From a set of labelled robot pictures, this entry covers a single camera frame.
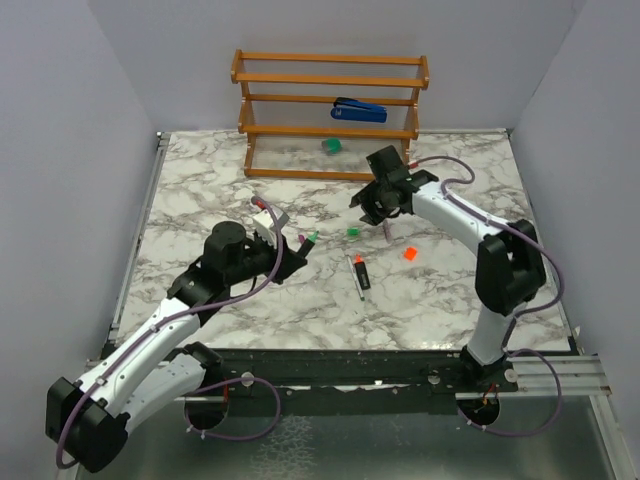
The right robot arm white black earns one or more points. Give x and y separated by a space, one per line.
509 266

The pink highlighter pen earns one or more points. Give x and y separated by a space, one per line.
387 232

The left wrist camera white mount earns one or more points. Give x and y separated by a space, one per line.
263 223

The black orange highlighter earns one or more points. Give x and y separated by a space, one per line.
361 272

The wooden shelf rack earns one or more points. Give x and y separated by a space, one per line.
402 125

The green tape dispenser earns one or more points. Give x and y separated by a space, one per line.
331 146

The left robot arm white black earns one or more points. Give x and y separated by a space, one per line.
91 419

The black mounting base rail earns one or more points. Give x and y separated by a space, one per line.
340 382

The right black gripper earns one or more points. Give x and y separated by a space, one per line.
373 216

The thin white green pen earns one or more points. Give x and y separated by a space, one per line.
354 275

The orange highlighter cap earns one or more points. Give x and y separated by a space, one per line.
410 253

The black green highlighter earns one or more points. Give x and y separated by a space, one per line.
308 244

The blue stapler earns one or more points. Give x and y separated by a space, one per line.
349 109

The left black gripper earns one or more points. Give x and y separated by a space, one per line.
290 262

